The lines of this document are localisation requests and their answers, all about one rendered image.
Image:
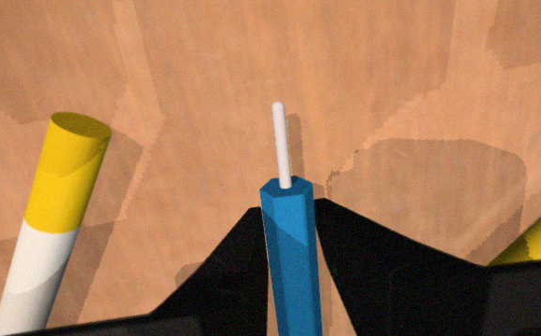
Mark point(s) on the blue stylus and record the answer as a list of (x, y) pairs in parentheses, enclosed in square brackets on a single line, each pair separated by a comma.
[(289, 222)]

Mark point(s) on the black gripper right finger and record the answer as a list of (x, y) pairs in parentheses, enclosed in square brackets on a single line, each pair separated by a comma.
[(392, 285)]

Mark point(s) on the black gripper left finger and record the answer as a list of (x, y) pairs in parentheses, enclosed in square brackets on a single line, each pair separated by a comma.
[(226, 296)]

